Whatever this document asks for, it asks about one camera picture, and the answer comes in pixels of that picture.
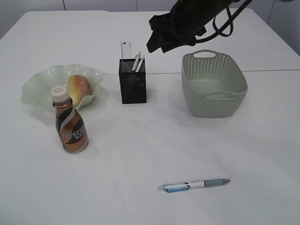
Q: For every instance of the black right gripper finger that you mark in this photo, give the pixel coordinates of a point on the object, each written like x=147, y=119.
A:
x=158, y=39
x=168, y=47

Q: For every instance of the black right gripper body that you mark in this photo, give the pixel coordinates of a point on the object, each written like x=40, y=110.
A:
x=187, y=19

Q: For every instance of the grey and white pen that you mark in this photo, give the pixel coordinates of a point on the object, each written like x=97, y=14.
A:
x=139, y=66

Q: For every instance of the beige and white pen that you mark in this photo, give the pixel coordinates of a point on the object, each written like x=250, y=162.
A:
x=137, y=59

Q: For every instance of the clear plastic ruler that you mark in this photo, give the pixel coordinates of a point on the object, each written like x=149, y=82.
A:
x=126, y=50

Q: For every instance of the sugared bread loaf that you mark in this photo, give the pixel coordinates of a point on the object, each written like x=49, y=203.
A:
x=78, y=88

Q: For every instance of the brown Nescafe coffee bottle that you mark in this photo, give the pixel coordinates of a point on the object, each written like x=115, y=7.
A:
x=69, y=123

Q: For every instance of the blue and white pen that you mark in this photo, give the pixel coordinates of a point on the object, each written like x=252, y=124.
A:
x=177, y=187

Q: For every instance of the black mesh pen holder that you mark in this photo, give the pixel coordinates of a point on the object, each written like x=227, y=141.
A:
x=132, y=84

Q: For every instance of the grey-green plastic woven basket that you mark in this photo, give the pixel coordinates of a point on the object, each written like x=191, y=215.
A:
x=213, y=87

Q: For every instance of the pale green wavy glass plate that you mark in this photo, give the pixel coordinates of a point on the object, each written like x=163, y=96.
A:
x=37, y=90

